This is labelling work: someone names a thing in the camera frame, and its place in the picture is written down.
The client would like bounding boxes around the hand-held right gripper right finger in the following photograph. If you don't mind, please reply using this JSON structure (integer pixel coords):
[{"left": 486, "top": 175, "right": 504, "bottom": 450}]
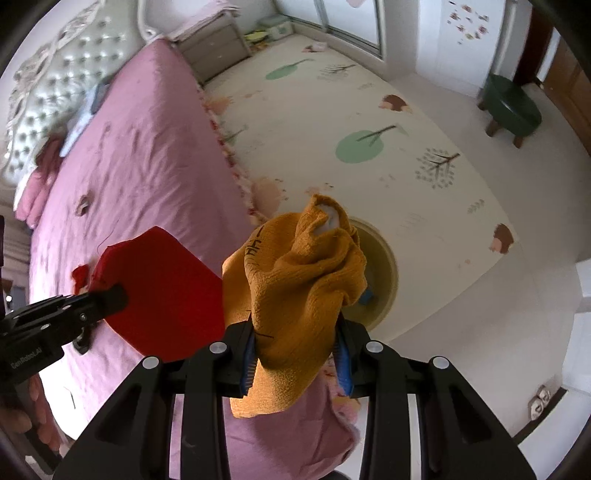
[{"left": 331, "top": 322, "right": 535, "bottom": 480}]

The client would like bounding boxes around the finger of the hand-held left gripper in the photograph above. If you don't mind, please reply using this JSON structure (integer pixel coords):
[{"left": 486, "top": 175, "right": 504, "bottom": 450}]
[
  {"left": 28, "top": 283, "right": 129, "bottom": 329},
  {"left": 71, "top": 323, "right": 96, "bottom": 356}
]

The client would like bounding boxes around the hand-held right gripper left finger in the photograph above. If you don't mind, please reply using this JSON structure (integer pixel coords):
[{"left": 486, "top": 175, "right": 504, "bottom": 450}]
[{"left": 54, "top": 322, "right": 259, "bottom": 480}]

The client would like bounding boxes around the red felt cloth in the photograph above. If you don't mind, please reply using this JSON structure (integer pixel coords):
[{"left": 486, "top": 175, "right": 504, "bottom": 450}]
[{"left": 71, "top": 226, "right": 226, "bottom": 363}]

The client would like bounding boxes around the orange knitted cloth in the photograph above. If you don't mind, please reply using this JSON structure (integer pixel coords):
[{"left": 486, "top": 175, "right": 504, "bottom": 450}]
[{"left": 221, "top": 194, "right": 369, "bottom": 419}]

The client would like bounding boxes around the round beige waste bin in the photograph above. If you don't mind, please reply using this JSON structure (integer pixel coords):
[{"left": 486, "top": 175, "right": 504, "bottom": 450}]
[{"left": 339, "top": 218, "right": 399, "bottom": 332}]

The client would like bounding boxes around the person's left hand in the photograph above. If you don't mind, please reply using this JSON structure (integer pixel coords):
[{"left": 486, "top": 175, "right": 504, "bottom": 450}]
[{"left": 0, "top": 369, "right": 64, "bottom": 459}]

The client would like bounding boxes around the pink bed sheet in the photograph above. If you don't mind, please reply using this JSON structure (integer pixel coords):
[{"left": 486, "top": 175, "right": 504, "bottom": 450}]
[{"left": 13, "top": 37, "right": 362, "bottom": 480}]

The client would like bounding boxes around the white and blue cloth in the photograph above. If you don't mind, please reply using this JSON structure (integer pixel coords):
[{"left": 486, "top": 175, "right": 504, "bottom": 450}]
[{"left": 59, "top": 84, "right": 110, "bottom": 157}]

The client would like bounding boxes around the cream tree-print play mat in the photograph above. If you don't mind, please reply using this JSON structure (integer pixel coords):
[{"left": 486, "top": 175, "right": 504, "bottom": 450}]
[{"left": 202, "top": 33, "right": 519, "bottom": 303}]

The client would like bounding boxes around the tufted grey headboard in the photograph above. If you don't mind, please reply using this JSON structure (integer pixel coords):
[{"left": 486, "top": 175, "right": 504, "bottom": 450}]
[{"left": 0, "top": 0, "right": 160, "bottom": 190}]

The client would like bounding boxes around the grey nightstand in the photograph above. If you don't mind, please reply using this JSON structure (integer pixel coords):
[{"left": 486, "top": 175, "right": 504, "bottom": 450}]
[{"left": 177, "top": 13, "right": 254, "bottom": 86}]

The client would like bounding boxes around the pink cloth on nightstand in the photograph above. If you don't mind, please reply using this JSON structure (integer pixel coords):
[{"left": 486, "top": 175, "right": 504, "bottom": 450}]
[{"left": 164, "top": 0, "right": 237, "bottom": 42}]

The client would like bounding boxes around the green round stool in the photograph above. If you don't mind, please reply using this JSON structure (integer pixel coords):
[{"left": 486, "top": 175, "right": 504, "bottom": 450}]
[{"left": 477, "top": 73, "right": 544, "bottom": 149}]

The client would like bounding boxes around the white wardrobe with stickers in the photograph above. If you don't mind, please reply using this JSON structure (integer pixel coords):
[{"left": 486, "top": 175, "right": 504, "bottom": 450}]
[{"left": 414, "top": 0, "right": 511, "bottom": 99}]

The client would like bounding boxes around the brown wooden door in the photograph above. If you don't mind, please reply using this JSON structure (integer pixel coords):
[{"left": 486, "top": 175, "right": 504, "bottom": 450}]
[{"left": 513, "top": 7, "right": 591, "bottom": 155}]

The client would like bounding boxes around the sliding window frame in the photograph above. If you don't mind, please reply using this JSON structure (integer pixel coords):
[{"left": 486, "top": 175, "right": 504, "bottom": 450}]
[{"left": 274, "top": 0, "right": 387, "bottom": 60}]

